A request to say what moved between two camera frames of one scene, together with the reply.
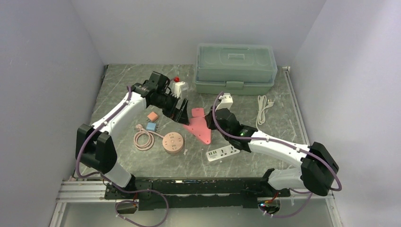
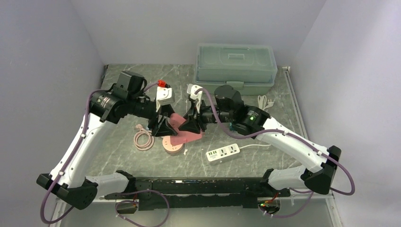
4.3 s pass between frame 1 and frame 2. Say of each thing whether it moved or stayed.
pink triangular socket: moved
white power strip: stayed
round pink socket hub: stayed
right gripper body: moved
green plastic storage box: stayed
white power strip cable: stayed
